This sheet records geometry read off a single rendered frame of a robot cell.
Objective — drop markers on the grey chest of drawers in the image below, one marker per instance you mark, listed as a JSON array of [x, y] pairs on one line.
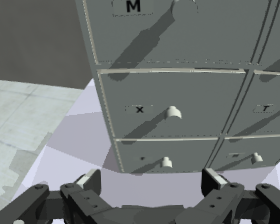
[[248, 68]]

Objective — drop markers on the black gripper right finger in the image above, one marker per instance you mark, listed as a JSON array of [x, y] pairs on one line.
[[250, 204]]

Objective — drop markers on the grey drawer front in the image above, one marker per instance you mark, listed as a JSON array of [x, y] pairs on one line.
[[175, 154], [224, 31], [246, 151], [259, 110], [152, 101], [270, 54]]

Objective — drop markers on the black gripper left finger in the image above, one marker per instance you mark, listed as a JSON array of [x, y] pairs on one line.
[[84, 207]]

